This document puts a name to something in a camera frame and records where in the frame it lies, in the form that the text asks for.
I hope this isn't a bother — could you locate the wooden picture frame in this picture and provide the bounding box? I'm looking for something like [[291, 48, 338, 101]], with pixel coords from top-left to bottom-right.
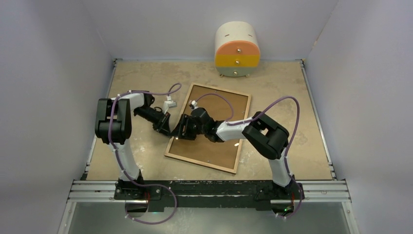
[[164, 82, 252, 175]]

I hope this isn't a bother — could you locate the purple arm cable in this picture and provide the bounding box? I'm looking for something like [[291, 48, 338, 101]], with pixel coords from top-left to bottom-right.
[[190, 93, 304, 220], [108, 82, 178, 225]]

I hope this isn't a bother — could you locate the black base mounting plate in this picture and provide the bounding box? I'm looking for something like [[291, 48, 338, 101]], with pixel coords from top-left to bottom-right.
[[114, 180, 304, 214]]

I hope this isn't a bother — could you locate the aluminium rail frame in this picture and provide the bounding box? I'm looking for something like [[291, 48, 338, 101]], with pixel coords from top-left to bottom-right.
[[60, 60, 359, 234]]

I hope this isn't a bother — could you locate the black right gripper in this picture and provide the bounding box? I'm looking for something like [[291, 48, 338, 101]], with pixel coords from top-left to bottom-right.
[[171, 114, 207, 141]]

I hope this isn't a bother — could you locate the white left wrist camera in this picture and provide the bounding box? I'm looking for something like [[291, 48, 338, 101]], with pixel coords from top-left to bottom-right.
[[162, 96, 177, 114]]

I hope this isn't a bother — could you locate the small round drawer cabinet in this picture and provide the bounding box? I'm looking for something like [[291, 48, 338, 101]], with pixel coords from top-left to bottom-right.
[[214, 21, 261, 78]]

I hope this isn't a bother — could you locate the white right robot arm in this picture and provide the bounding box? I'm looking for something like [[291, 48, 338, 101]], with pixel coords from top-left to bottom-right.
[[169, 108, 293, 198]]

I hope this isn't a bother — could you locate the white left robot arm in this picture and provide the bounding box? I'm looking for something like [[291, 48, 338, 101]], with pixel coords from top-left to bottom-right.
[[94, 91, 170, 200]]

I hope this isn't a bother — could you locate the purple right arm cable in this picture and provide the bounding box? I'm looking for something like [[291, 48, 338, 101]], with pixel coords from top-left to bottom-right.
[[190, 93, 304, 220]]

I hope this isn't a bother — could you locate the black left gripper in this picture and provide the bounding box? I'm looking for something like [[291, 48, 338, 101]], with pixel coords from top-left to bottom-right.
[[134, 107, 171, 137]]

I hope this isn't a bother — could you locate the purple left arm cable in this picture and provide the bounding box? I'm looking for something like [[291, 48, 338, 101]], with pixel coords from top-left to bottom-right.
[[108, 82, 178, 225]]

